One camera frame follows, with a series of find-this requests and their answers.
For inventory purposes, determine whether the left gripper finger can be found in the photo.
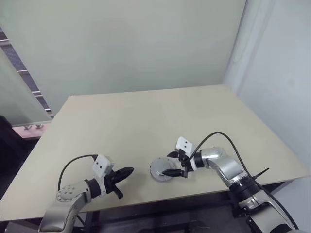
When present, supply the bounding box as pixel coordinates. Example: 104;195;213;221
116;171;133;183
116;166;135;176

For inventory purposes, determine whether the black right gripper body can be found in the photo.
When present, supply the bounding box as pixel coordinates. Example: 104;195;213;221
178;149;193;180

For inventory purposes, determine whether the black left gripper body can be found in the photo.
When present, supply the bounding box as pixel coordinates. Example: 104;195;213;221
104;170;123;200

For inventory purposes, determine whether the grey round motor lid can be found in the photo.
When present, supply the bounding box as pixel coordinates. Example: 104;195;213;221
150;156;182;177

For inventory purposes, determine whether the black rounded object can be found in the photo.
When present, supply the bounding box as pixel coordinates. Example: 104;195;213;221
0;115;25;170

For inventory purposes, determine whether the frosted glass panel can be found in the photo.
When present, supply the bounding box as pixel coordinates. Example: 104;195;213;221
0;46;53;127

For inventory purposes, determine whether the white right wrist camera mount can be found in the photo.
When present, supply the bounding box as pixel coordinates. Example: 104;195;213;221
175;136;197;172

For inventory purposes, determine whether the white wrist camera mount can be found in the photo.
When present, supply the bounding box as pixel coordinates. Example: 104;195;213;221
175;136;197;172
92;154;115;196

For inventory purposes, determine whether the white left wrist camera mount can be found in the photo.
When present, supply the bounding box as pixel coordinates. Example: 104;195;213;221
92;154;115;196

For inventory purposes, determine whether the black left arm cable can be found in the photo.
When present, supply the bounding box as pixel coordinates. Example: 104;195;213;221
58;154;99;192

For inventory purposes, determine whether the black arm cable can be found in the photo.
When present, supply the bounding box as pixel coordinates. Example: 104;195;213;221
187;132;300;233
58;154;99;192

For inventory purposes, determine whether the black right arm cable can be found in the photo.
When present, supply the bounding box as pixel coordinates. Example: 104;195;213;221
187;132;300;233

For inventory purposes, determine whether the black cable tie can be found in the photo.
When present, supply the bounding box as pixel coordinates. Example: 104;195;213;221
251;167;270;182

